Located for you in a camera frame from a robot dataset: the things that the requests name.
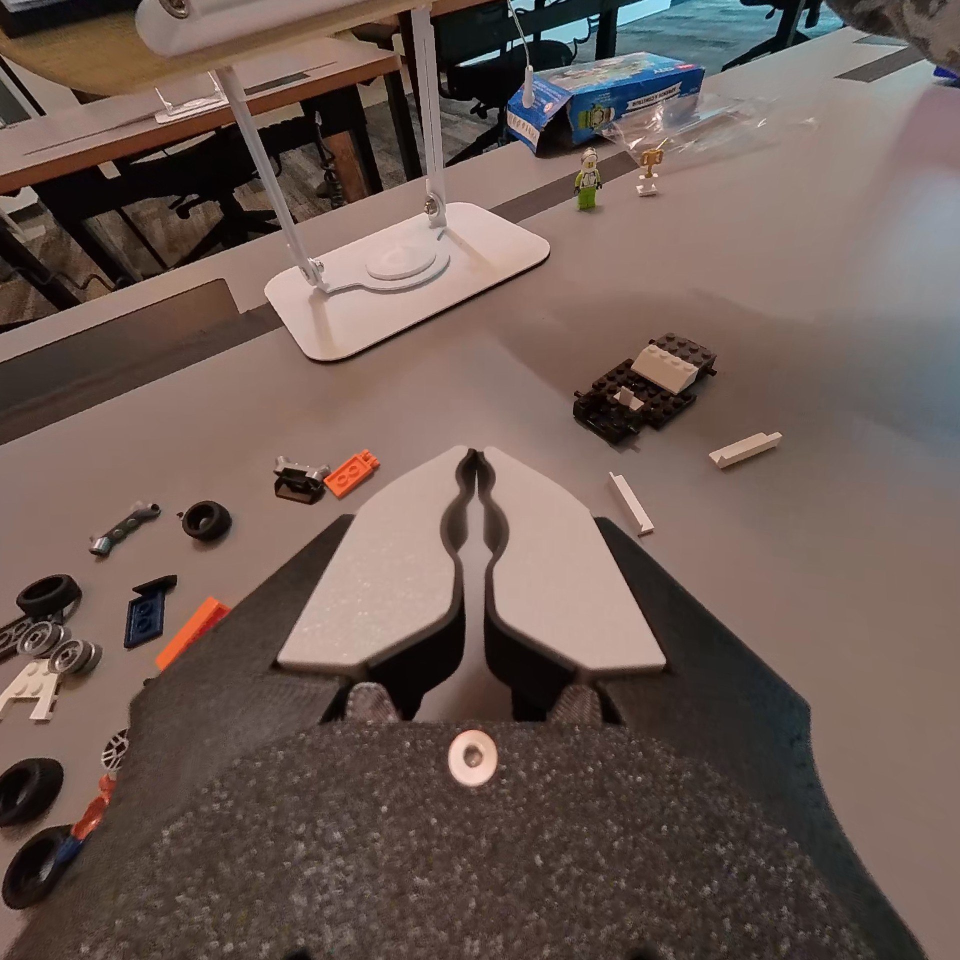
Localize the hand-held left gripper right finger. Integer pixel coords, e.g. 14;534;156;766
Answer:
477;446;669;702

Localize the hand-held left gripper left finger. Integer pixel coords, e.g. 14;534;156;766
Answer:
278;446;478;702

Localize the white long lego piece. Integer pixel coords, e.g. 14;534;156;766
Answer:
608;471;658;537
708;431;784;471

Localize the orange white lego car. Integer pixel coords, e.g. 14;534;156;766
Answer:
572;333;718;445

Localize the white book stand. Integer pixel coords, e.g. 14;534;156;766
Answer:
135;0;550;364

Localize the person's right forearm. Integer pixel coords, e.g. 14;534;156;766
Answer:
833;0;960;46

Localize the orange lego plate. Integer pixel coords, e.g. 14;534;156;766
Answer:
324;450;381;499

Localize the orange long lego piece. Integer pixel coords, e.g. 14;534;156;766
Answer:
155;597;231;672

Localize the black lego tire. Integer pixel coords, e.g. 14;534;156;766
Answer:
180;501;232;543
0;825;84;912
17;575;82;619
0;758;66;829

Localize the blue lego piece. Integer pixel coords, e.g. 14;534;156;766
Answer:
123;575;178;649

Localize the grey bumpy lego piece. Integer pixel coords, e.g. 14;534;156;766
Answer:
89;501;162;558

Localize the white wing lego piece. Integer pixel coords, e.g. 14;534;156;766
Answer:
0;660;64;724

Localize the black grey hinge piece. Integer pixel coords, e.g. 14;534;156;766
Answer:
273;458;334;504

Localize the orange blue small piece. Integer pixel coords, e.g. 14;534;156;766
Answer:
68;773;118;844

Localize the green minifigure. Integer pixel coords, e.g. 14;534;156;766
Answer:
573;147;604;211

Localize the black office chair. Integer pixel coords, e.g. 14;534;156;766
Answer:
428;0;579;159
30;143;361;309
720;0;841;69

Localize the blue cardboard box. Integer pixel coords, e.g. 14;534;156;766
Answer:
506;53;706;156

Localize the clear plastic bag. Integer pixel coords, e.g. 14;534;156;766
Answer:
623;93;819;159

